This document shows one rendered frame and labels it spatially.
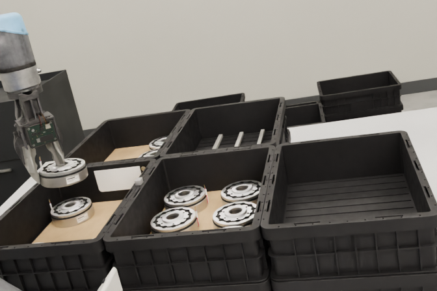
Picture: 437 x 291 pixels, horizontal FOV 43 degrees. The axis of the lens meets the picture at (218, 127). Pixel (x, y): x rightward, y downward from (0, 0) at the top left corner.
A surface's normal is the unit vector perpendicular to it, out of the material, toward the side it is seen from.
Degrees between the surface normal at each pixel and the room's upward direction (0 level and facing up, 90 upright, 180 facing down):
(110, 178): 90
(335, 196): 0
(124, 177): 90
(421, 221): 90
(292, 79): 90
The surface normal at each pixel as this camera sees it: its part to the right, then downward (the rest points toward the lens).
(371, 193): -0.18, -0.93
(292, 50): -0.11, 0.33
